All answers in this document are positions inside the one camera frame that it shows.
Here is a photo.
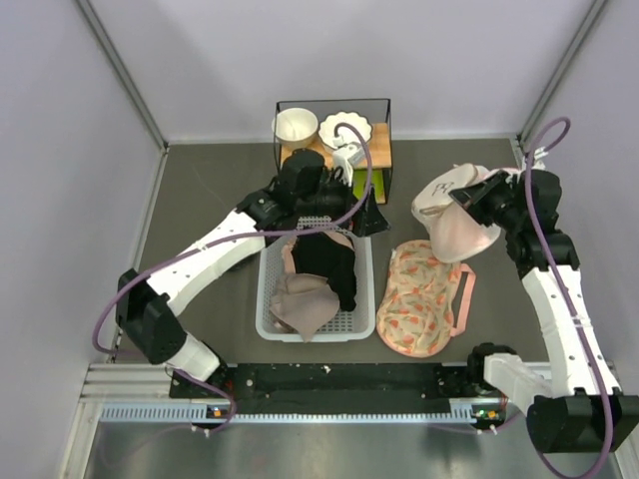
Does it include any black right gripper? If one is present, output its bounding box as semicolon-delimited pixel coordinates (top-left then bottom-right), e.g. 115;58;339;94
450;169;524;233

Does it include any white mesh laundry bag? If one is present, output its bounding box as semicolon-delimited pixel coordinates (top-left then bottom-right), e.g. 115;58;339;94
410;164;501;263

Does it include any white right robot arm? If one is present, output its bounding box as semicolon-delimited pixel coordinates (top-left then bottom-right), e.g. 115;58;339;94
449;170;638;454

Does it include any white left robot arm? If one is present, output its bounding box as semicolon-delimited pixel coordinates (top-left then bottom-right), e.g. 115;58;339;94
112;143;388;396

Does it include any pink trimmed mesh laundry bag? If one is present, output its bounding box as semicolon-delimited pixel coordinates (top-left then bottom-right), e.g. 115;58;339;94
452;163;522;186

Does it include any tulip print mesh bra bag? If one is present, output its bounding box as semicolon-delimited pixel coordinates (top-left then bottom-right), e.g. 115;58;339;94
376;239;476;358

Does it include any white plastic laundry basket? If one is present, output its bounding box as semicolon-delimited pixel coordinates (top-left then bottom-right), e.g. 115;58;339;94
256;229;375;343

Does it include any beige bra in basket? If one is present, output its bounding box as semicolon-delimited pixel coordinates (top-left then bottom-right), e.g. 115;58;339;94
270;237;350;342

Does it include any green plastic plate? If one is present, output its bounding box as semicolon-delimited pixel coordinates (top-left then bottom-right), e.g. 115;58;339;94
352;170;386;205

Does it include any black garment in basket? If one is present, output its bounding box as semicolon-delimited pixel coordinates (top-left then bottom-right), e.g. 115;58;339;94
291;232;356;311

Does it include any white scalloped bowl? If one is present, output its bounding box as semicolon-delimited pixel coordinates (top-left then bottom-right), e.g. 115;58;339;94
319;111;372;153

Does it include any cream round bowl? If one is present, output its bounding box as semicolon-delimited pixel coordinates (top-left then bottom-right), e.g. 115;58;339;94
272;107;320;150

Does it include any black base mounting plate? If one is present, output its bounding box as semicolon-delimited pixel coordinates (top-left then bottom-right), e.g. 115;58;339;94
168;361;505;414

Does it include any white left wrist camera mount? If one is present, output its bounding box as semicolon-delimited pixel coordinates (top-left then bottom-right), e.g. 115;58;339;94
332;143;365;186

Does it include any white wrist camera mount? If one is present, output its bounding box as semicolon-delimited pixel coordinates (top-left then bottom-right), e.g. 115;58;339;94
332;143;365;186
520;147;548;173

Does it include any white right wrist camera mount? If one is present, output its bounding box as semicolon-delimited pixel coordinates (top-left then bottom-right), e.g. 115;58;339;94
520;147;548;173

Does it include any black wire wooden shelf rack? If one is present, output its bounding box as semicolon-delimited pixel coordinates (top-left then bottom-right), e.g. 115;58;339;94
272;98;392;205

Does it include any grey slotted cable duct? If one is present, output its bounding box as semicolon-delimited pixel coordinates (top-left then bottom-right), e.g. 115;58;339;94
98;399;499;425

